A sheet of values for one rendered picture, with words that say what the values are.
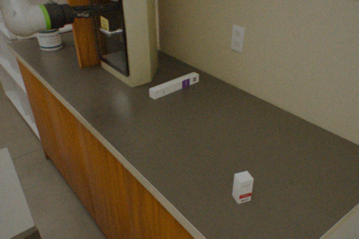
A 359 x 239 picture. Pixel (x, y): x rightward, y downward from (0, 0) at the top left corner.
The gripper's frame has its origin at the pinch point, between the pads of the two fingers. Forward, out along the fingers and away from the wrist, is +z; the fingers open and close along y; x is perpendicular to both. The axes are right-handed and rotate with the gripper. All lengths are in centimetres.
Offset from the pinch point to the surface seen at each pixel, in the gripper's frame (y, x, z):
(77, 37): 32.4, 20.1, -3.6
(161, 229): -66, 59, -22
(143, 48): -4.6, 19.0, 12.9
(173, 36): 19, 26, 48
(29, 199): 60, 131, -46
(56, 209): 39, 131, -35
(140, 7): -4.5, 0.7, 12.4
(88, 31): 32.5, 18.4, 3.1
